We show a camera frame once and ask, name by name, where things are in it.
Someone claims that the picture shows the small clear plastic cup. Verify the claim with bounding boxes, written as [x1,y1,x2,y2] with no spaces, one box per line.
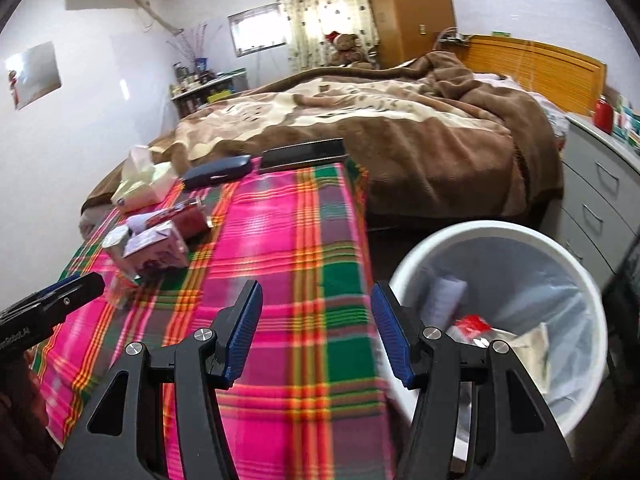
[106,272,139,310]

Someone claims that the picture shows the pink milk carton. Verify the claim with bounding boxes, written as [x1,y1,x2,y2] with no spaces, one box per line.
[420,275,468,330]
[124,221,189,278]

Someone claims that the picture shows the red drink can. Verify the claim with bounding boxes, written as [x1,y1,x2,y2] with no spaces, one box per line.
[145,198,212,240]

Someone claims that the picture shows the white wrapper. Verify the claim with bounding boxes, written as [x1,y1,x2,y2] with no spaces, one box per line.
[102,224,131,262]

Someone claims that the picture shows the clear trash bag liner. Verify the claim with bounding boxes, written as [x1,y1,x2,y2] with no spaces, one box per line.
[404,236,601,421]

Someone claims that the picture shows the white round trash bin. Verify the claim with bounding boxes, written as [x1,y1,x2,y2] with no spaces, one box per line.
[387,219,609,438]

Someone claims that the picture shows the pink plaid table cloth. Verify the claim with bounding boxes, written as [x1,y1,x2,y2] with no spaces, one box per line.
[34,162,395,479]

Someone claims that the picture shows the tissue pack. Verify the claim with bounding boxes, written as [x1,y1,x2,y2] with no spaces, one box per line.
[111,145,178,212]

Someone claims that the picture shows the dark blue glasses case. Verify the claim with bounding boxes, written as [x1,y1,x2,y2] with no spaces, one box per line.
[181,155,253,191]

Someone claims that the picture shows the cluttered side desk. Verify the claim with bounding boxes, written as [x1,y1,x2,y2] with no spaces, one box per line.
[171,68,248,118]

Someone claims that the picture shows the black tablet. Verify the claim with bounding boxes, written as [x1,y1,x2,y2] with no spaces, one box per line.
[258,138,347,174]

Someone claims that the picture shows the grey three-drawer cabinet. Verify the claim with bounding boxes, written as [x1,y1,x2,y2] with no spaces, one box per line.
[541,113,639,288]

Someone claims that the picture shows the dried branches in vase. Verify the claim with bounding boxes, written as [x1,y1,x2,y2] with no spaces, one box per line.
[167,22,208,74]

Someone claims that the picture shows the brown fleece bed blanket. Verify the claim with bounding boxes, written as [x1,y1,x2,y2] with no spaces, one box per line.
[79,50,565,219]

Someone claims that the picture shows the red canister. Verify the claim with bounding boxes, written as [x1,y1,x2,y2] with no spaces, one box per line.
[592,94,614,134]

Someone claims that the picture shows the boxes on cabinet top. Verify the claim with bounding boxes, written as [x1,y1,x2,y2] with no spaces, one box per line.
[613,94,640,154]

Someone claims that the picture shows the orange wooden headboard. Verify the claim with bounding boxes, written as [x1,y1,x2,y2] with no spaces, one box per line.
[444,35,606,116]

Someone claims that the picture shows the brown teddy bear santa hat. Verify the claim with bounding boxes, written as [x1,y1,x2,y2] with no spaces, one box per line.
[326,32,375,68]

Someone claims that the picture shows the patterned window curtain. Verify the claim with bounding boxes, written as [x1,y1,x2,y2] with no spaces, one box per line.
[278,0,380,72]

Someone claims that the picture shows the orange wooden wardrobe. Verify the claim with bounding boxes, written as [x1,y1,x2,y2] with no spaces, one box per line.
[369,0,456,67]

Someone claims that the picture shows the wall poster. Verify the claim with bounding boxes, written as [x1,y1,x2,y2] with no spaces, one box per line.
[4,41,62,110]

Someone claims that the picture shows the small wall window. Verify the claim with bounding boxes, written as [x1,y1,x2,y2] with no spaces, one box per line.
[228,3,288,58]

